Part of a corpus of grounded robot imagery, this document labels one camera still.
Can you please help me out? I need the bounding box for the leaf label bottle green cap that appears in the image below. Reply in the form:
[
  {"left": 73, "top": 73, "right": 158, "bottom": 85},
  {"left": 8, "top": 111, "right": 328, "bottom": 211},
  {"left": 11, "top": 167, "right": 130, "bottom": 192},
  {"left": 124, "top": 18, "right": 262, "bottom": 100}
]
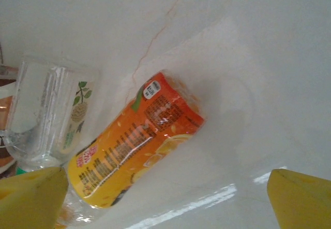
[{"left": 0, "top": 55, "right": 101, "bottom": 175}]

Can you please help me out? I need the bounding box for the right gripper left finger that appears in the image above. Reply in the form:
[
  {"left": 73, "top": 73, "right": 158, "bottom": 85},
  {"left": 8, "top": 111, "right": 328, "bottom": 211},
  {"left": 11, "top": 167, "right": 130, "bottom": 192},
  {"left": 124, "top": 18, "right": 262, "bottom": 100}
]
[{"left": 0, "top": 166, "right": 69, "bottom": 229}]

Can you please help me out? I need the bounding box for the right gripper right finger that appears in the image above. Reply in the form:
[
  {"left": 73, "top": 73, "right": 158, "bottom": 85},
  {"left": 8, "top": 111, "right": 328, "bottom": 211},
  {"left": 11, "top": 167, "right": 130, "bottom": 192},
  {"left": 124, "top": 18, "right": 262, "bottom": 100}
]
[{"left": 267, "top": 169, "right": 331, "bottom": 229}]

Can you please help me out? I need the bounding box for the orange label plastic bottle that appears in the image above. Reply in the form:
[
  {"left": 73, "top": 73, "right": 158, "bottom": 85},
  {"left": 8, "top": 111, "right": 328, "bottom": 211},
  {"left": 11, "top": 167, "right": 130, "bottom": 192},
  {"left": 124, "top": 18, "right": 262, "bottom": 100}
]
[{"left": 55, "top": 70, "right": 206, "bottom": 227}]

